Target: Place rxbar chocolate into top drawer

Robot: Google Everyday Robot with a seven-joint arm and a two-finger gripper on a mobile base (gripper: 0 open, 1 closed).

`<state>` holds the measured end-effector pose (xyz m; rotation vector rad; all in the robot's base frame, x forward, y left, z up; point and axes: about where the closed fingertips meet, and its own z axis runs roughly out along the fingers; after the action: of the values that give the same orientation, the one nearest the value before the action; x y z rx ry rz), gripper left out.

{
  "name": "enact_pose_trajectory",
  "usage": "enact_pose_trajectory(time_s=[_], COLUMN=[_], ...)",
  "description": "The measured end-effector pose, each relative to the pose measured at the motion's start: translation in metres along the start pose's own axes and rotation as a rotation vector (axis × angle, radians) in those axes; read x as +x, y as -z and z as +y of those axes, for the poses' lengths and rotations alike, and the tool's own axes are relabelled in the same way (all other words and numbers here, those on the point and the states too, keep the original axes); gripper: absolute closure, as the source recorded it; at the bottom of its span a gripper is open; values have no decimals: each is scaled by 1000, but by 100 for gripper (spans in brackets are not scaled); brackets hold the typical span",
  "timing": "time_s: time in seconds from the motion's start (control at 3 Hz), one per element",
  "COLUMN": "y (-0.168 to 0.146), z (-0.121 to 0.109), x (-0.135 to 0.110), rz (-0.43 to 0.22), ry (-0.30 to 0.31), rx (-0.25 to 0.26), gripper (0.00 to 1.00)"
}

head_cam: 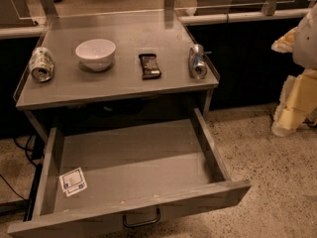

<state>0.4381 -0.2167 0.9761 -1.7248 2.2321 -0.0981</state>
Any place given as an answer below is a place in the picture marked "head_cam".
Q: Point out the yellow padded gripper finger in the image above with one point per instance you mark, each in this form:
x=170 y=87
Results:
x=297 y=100
x=285 y=43

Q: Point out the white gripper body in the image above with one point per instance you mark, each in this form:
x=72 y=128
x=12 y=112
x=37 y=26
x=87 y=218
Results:
x=306 y=47

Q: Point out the open grey top drawer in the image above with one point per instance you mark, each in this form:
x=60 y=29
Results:
x=171 y=165

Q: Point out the metal railing bar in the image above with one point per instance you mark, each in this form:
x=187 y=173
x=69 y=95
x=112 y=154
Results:
x=242 y=17

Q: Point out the blue silver soda can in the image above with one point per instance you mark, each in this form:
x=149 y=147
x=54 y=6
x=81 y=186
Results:
x=196 y=62

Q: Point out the white ceramic bowl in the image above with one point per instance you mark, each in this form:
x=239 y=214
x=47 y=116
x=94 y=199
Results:
x=96 y=54

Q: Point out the grey cabinet table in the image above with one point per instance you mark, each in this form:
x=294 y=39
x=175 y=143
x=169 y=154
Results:
x=143 y=32

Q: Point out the white paper tag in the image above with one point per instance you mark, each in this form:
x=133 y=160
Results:
x=73 y=182

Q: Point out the green white soda can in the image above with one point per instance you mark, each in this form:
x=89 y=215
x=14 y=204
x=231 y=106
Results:
x=41 y=64

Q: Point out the black drawer handle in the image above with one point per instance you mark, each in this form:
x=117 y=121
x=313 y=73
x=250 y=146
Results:
x=141 y=217

